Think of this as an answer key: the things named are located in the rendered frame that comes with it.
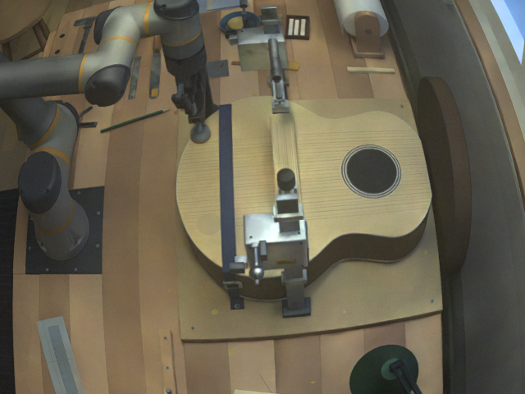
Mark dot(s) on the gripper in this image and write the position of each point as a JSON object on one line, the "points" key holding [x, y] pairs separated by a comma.
{"points": [[188, 78]]}

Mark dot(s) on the black hold-down with grey pad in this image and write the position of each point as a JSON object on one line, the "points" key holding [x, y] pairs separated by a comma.
{"points": [[201, 134]]}

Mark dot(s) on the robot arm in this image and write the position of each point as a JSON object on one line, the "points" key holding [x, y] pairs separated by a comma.
{"points": [[41, 78]]}

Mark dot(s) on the pale wooden guitar body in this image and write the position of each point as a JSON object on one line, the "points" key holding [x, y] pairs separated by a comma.
{"points": [[246, 164]]}

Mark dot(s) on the grey metal clamp body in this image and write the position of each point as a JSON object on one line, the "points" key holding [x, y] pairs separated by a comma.
{"points": [[266, 234], [256, 45]]}

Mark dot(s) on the grey metal clamp jaw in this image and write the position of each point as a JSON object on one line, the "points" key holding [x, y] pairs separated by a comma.
{"points": [[289, 213], [277, 57]]}

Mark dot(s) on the pale wooden caul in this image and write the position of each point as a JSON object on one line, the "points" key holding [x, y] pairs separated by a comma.
{"points": [[283, 143]]}

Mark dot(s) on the steel ball-ended cam lever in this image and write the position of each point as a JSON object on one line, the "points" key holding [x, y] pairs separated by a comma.
{"points": [[257, 273]]}

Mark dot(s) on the tan plywood cradle board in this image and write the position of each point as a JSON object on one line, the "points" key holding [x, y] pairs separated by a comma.
{"points": [[369, 303]]}

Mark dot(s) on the grey blade with yellow end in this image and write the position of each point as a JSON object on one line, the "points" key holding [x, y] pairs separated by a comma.
{"points": [[155, 74]]}

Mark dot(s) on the grey square plate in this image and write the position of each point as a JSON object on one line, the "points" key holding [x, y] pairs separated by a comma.
{"points": [[217, 69]]}

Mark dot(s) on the green pencil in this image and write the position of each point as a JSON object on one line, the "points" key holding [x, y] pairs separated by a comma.
{"points": [[135, 120]]}

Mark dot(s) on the grey steel rule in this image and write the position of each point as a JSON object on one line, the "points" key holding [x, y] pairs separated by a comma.
{"points": [[134, 78]]}

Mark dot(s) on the blue and yellow round tool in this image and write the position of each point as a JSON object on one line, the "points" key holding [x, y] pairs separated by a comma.
{"points": [[234, 20]]}

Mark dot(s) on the small black square tool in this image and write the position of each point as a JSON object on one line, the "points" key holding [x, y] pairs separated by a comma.
{"points": [[87, 119]]}

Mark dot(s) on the black round knob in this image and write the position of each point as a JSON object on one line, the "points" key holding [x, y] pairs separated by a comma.
{"points": [[286, 178]]}

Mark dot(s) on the dark grey try square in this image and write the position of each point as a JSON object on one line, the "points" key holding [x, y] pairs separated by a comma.
{"points": [[86, 33]]}

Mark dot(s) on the dark brown small tray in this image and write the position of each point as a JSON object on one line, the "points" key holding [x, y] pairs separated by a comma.
{"points": [[287, 26]]}

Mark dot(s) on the white saddle blank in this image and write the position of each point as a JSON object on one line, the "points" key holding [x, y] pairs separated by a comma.
{"points": [[291, 27], [297, 27], [304, 27]]}

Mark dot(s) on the white paper roll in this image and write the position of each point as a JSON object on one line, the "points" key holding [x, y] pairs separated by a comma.
{"points": [[348, 16]]}

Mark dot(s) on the pale wooden stick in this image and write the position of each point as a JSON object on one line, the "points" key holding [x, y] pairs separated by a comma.
{"points": [[371, 70]]}

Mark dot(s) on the round wooden stool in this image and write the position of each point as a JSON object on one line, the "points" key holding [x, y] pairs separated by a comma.
{"points": [[16, 20]]}

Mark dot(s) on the wooden roll holder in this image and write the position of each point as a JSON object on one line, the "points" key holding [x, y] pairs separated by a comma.
{"points": [[368, 35]]}

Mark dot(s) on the wooden strip with screws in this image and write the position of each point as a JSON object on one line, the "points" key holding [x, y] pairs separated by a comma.
{"points": [[167, 361]]}

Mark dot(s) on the pale grey ruled sheet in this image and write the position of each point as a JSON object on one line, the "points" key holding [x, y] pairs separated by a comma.
{"points": [[61, 353]]}

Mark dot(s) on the green desk lamp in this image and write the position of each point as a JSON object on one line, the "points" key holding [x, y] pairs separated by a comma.
{"points": [[369, 369]]}

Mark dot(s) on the window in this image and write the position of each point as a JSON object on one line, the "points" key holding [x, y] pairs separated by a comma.
{"points": [[512, 20]]}

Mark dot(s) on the grey clamp stand bracket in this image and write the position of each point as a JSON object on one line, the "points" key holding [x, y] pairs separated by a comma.
{"points": [[296, 291], [271, 18]]}

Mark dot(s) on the black square base plate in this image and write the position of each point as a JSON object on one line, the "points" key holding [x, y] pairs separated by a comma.
{"points": [[88, 201]]}

